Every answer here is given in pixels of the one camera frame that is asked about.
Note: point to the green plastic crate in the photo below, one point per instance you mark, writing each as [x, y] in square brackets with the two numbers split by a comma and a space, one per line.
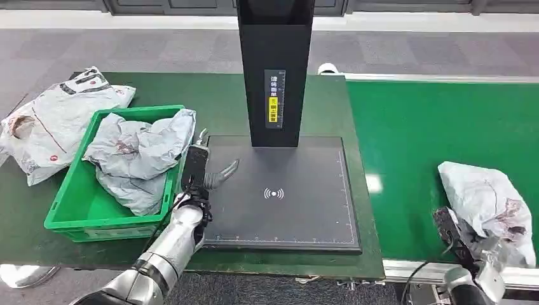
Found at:
[80, 202]

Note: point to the green conveyor belt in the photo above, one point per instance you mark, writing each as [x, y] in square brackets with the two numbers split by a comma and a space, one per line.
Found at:
[412, 139]

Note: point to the black and yellow label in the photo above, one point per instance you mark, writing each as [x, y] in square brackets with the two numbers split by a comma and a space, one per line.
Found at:
[274, 99]

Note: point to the black scanner base plate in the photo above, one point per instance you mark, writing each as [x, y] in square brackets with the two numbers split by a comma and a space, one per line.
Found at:
[294, 214]

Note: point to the black scanner column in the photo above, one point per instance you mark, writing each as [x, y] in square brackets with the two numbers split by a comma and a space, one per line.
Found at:
[254, 84]

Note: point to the grey parcel bag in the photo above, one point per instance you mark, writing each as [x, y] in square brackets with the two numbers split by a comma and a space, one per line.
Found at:
[484, 198]
[139, 160]

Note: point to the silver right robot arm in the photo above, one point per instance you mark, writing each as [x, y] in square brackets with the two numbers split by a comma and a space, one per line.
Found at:
[488, 273]

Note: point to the white parcel bag black print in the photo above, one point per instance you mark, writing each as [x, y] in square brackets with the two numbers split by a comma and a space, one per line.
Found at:
[59, 122]

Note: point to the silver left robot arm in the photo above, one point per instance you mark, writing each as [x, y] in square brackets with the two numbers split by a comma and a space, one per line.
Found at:
[168, 248]

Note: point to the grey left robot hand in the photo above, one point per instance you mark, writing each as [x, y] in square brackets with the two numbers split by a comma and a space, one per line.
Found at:
[194, 168]

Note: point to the white conveyor roller end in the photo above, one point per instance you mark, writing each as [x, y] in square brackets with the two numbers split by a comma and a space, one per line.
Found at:
[327, 68]

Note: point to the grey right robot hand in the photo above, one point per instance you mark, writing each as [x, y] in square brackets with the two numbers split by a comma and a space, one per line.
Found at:
[450, 229]

